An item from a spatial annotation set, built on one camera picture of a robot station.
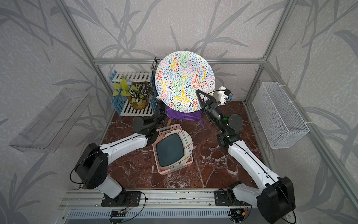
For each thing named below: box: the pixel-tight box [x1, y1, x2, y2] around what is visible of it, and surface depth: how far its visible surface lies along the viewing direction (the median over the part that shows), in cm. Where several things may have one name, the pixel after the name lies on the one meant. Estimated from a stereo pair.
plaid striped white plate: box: [162, 129, 194, 168], surface depth 87 cm
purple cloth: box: [164, 105, 205, 128], surface depth 57 cm
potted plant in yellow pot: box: [112, 78, 154, 111], surface depth 96 cm
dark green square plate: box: [156, 133, 185, 168], surface depth 88 cm
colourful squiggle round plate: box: [154, 50, 217, 113], surface depth 57 cm
